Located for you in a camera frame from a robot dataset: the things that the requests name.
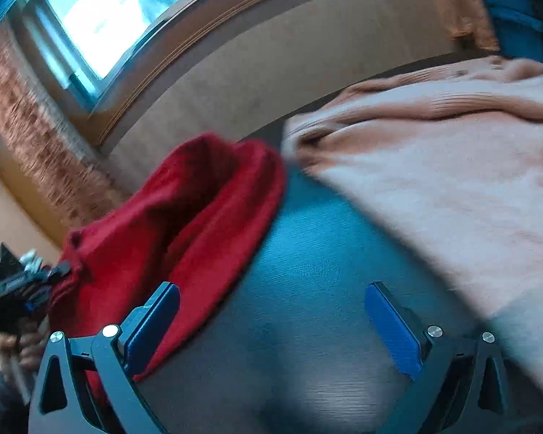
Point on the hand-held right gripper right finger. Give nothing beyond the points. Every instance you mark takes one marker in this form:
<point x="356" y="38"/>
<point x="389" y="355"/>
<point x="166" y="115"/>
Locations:
<point x="391" y="327"/>

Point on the red knit sweater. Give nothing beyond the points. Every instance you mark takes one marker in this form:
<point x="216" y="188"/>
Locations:
<point x="185" y="217"/>

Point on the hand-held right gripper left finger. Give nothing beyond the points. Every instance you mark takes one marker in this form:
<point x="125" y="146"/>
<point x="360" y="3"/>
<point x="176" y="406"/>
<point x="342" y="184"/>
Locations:
<point x="151" y="327"/>

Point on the orange fringed cloth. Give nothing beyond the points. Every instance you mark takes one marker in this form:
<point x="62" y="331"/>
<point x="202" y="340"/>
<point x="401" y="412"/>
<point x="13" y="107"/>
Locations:
<point x="466" y="9"/>

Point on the teal cloth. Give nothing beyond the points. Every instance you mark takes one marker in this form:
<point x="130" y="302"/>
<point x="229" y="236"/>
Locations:
<point x="511" y="9"/>

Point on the brown patterned curtain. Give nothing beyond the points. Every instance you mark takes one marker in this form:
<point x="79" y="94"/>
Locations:
<point x="40" y="144"/>

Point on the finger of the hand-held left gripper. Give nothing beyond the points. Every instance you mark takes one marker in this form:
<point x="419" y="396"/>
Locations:
<point x="59" y="270"/>

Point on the pink knit sweater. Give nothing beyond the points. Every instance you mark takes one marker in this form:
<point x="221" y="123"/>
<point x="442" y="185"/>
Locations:
<point x="434" y="167"/>

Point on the person's left hand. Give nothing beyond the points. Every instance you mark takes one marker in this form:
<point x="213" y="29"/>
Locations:
<point x="27" y="346"/>

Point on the window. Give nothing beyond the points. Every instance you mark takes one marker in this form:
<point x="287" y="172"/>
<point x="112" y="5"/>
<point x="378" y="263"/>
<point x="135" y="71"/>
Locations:
<point x="117" y="18"/>

